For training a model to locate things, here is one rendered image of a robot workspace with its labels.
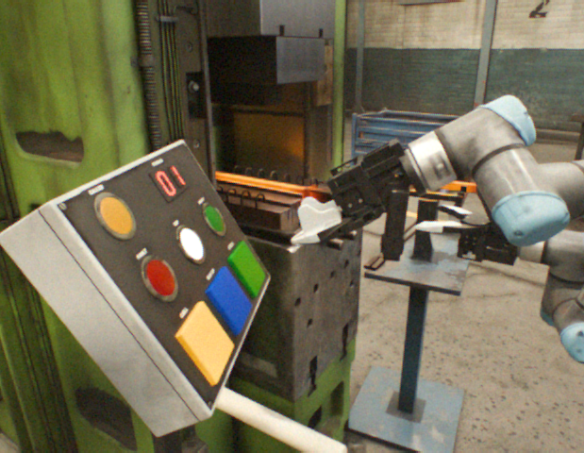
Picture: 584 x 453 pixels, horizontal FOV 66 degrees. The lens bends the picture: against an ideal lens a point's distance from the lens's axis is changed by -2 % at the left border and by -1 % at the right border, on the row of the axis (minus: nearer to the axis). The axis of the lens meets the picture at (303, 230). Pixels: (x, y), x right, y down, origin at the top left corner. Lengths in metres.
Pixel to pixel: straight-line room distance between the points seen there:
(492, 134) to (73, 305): 0.52
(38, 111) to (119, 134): 0.35
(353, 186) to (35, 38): 0.80
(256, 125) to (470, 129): 0.98
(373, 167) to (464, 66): 8.59
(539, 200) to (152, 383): 0.48
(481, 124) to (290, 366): 0.80
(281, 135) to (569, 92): 7.45
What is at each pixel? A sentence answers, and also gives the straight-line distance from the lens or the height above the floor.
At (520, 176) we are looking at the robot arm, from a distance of 0.59.
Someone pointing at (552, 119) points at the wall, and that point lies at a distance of 8.71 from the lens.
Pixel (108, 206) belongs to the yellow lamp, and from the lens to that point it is 0.53.
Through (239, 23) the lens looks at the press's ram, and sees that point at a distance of 1.00.
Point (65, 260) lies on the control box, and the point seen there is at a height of 1.14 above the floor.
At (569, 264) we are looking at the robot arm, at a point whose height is 0.96.
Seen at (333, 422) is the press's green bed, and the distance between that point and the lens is 1.68.
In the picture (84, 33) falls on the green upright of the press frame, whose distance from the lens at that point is 0.93.
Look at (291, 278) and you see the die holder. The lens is 1.07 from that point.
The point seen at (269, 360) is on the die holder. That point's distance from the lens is 1.29.
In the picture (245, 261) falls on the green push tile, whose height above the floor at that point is 1.02.
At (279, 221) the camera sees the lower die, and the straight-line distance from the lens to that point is 1.07.
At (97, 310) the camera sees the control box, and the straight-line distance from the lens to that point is 0.51.
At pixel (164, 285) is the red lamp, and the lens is 0.54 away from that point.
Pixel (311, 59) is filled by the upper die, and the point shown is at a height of 1.32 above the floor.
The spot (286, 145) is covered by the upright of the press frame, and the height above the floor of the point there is 1.06.
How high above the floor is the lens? 1.33
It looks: 21 degrees down
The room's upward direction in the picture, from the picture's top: straight up
